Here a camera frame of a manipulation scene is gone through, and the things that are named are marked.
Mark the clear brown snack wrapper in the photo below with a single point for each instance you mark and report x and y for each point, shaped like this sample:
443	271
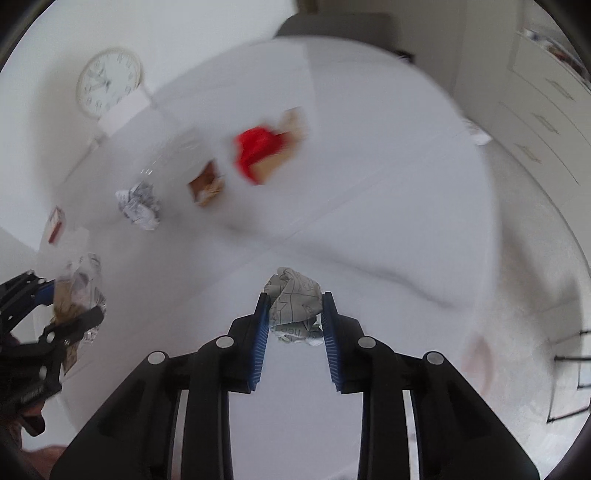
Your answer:
76	286

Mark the grey chair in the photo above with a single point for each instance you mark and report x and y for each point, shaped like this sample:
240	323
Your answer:
332	25

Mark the person's left hand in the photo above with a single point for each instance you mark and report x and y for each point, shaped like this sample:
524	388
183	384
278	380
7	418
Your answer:
44	457

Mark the grey printed paper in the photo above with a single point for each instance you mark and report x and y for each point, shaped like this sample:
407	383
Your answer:
293	300

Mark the beige drawer cabinet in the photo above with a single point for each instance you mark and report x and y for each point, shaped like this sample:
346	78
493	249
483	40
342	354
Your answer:
540	120

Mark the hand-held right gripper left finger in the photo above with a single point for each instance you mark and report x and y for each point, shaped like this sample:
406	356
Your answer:
261	341

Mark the white card stand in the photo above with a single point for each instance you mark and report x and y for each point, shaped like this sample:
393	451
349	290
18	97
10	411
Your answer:
124	113

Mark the red plastic wrapper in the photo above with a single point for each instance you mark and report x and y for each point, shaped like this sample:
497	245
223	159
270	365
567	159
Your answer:
254	147

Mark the round white wall clock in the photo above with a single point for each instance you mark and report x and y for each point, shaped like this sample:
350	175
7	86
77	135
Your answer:
108	81

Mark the crumpled black white printed paper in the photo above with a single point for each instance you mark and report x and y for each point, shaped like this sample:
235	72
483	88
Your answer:
138	205

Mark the white tote bag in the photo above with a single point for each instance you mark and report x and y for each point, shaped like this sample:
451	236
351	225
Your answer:
478	134

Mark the small brown snack wrapper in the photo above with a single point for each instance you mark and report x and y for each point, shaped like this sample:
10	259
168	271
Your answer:
207	184

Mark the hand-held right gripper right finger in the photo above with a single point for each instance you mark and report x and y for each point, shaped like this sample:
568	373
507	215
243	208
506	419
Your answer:
331	341

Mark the brown paper bag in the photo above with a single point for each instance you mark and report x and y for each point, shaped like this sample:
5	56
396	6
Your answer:
277	164

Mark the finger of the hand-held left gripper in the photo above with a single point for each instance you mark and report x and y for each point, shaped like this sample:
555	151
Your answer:
45	295
78	323

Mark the clear plastic packaging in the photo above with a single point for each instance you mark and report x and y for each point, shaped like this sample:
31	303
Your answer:
171	152

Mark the small red white box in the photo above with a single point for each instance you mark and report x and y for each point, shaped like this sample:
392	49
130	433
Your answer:
56	225

